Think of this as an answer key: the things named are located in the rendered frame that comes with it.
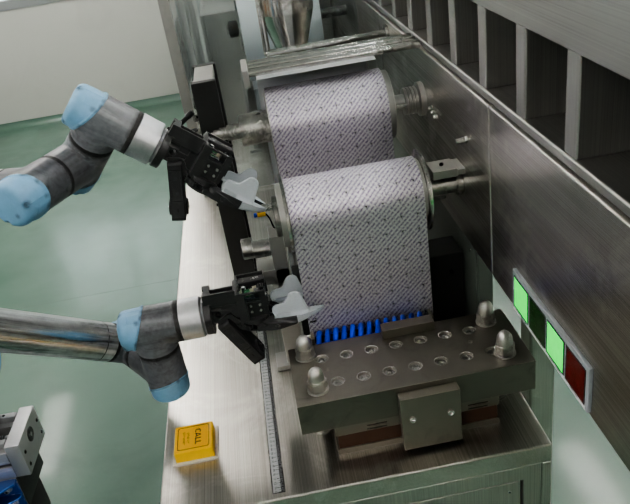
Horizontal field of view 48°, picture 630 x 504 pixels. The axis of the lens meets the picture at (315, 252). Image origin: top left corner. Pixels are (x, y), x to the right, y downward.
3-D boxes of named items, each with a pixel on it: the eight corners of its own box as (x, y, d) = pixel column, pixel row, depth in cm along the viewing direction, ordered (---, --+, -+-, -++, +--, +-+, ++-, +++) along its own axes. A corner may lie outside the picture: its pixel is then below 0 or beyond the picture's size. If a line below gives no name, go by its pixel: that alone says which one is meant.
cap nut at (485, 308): (472, 317, 130) (471, 297, 128) (492, 314, 130) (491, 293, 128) (479, 329, 126) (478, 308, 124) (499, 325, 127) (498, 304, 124)
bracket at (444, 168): (425, 170, 130) (425, 160, 129) (456, 164, 130) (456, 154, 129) (433, 180, 125) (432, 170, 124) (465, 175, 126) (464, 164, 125)
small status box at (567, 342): (512, 306, 111) (511, 268, 107) (516, 305, 111) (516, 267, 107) (586, 413, 89) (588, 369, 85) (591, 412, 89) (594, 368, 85)
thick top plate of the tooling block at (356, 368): (292, 375, 132) (287, 349, 129) (501, 334, 134) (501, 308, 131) (302, 435, 118) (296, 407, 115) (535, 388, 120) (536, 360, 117)
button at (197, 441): (178, 437, 132) (175, 427, 131) (215, 429, 133) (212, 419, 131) (176, 464, 126) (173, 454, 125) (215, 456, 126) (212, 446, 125)
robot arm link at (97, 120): (67, 107, 119) (84, 69, 114) (129, 138, 123) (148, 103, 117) (52, 135, 113) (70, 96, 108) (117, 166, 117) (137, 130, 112)
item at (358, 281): (310, 335, 133) (295, 250, 125) (432, 312, 135) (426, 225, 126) (310, 337, 133) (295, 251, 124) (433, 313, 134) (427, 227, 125)
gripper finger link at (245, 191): (279, 194, 121) (231, 168, 119) (262, 222, 123) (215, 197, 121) (279, 187, 124) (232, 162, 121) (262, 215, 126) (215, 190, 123)
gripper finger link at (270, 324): (296, 320, 124) (247, 325, 125) (297, 328, 125) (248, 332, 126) (297, 305, 128) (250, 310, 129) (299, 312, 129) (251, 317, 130)
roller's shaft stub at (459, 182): (421, 195, 132) (419, 173, 130) (458, 188, 132) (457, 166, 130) (427, 204, 128) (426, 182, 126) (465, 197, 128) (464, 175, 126)
